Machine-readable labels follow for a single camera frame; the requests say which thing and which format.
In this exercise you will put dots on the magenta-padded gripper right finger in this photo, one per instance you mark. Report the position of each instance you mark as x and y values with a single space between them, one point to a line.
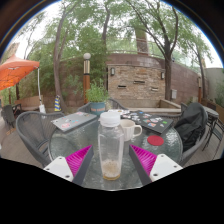
165 167

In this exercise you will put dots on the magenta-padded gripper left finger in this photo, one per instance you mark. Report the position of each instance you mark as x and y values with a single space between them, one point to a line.
58 168

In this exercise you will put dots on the clear plastic bottle white cap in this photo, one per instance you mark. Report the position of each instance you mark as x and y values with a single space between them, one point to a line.
110 146

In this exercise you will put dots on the flat round red coaster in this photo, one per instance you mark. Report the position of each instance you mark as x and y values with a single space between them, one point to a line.
155 140

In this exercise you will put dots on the grey wicker armchair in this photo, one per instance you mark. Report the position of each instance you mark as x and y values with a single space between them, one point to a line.
33 130
115 104
196 150

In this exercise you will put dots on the black laptop with stickers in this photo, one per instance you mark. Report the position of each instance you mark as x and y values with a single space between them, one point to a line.
151 122

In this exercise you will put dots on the silver laptop with stickers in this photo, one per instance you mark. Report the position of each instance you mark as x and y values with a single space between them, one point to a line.
74 121

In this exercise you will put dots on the white ribbed mug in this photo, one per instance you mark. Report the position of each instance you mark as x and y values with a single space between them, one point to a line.
130 130

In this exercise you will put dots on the black jacket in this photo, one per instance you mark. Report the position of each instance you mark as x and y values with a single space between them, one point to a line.
191 123

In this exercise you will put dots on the black metal chair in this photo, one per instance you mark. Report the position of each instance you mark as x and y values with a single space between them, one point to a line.
216 133

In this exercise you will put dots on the blue yellow striped cone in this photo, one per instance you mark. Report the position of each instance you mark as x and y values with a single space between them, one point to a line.
58 104

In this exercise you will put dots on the wooden bench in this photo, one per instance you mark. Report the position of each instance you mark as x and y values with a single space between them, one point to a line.
30 102

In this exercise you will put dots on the dark wicker chair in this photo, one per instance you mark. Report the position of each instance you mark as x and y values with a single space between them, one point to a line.
8 115

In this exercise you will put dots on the round grey patio table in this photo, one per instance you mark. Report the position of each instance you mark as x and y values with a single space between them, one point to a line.
213 111

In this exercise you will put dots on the white printed paper sheet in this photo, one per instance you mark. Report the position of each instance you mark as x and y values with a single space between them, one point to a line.
115 111

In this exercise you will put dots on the green plant in blue pot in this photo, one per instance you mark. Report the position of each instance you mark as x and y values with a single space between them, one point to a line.
97 93

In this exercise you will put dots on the tree with dark forked trunk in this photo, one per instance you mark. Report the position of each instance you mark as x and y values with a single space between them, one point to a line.
167 80

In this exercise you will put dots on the tree with slender leaning trunk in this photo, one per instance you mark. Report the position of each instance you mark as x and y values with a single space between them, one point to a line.
56 76

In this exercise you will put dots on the orange patio umbrella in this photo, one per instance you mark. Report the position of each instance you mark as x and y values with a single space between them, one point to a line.
16 71

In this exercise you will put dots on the grey wall utility box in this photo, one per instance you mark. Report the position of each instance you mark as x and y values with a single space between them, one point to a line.
174 94

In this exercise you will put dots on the slim wooden lamp post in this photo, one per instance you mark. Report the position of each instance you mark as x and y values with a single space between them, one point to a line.
200 90

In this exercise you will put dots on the black wall lantern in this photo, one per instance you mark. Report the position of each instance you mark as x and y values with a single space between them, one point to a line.
162 75
112 71

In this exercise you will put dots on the globe-topped wooden lamp post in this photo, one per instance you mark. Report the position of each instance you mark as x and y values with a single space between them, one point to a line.
87 76

